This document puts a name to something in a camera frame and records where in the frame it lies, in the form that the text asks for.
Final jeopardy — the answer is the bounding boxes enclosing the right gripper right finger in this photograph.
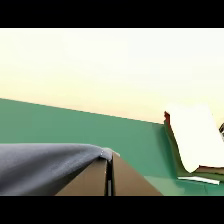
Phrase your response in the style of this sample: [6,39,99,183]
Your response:
[111,152,164,197]

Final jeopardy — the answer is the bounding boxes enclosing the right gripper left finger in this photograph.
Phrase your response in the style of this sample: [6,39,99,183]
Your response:
[55,157,109,197]

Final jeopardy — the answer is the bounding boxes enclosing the grey garment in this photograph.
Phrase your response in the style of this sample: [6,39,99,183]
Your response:
[0,143,120,197]

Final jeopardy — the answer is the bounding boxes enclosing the white garment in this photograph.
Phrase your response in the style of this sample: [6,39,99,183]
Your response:
[165,103,224,174]

